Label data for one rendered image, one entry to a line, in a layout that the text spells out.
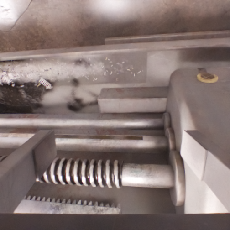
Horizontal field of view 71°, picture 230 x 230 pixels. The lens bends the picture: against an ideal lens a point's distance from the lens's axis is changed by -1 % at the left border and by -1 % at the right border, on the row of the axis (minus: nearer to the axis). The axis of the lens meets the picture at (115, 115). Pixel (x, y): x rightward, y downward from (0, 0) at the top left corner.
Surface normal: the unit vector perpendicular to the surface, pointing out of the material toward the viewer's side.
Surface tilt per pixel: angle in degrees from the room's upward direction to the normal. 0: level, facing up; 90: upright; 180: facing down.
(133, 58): 0
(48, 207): 90
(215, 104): 90
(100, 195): 90
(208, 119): 90
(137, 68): 0
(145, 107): 0
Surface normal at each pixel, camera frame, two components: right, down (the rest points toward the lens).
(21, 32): -0.11, 0.62
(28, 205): -0.09, -0.78
